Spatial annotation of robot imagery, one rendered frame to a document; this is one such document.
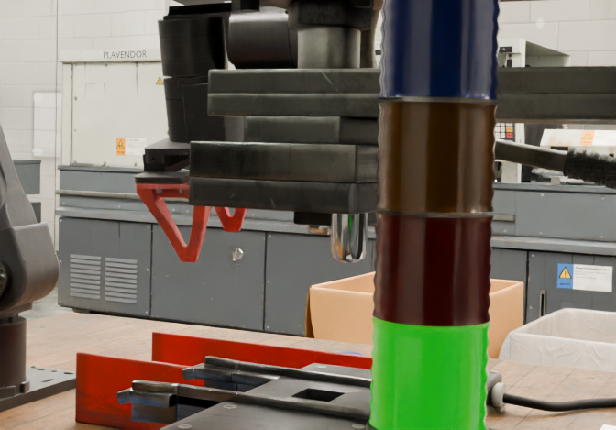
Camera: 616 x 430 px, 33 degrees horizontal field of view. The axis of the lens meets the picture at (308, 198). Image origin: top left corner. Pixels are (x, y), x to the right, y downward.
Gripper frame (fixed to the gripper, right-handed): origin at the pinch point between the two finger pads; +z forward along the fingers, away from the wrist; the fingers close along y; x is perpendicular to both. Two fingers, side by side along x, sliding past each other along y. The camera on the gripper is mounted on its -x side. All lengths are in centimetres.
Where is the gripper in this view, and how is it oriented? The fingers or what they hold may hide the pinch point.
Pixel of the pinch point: (211, 237)
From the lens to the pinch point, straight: 94.1
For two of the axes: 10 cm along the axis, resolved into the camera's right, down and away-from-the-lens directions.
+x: -9.5, -0.1, 3.3
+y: 3.2, -2.4, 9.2
